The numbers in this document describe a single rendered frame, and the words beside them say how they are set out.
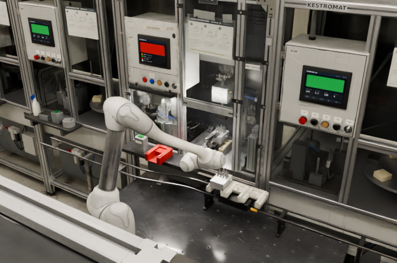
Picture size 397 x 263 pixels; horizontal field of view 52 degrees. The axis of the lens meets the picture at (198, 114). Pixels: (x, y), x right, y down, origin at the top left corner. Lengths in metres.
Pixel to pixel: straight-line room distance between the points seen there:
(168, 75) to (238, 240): 1.12
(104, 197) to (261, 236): 0.96
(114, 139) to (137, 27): 0.79
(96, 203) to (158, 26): 1.13
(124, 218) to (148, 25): 1.20
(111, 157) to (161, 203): 0.60
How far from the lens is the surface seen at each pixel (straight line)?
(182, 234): 2.55
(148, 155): 2.79
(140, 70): 2.79
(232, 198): 2.57
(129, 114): 2.12
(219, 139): 2.79
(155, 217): 2.68
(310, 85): 2.23
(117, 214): 2.32
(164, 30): 2.59
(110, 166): 2.39
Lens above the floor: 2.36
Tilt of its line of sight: 25 degrees down
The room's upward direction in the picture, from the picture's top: straight up
